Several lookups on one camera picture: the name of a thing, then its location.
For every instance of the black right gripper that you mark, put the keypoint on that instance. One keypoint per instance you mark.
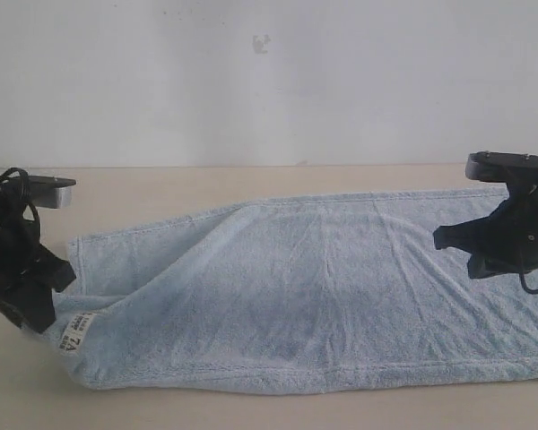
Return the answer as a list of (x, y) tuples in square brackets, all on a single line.
[(511, 235)]

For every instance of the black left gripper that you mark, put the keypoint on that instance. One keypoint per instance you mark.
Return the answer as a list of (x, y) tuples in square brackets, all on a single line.
[(28, 270)]

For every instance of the light blue fluffy towel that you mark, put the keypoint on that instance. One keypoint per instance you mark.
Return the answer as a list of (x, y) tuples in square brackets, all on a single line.
[(296, 295)]

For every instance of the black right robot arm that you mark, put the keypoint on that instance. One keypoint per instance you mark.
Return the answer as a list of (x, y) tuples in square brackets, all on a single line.
[(503, 242)]

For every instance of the white printed clothing size label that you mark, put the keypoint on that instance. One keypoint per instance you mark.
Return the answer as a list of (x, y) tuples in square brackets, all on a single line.
[(75, 332)]

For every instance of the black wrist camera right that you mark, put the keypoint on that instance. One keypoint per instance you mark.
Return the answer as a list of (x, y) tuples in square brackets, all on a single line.
[(519, 172)]

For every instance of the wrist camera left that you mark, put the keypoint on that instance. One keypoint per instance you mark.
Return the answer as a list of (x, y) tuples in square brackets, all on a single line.
[(51, 192)]

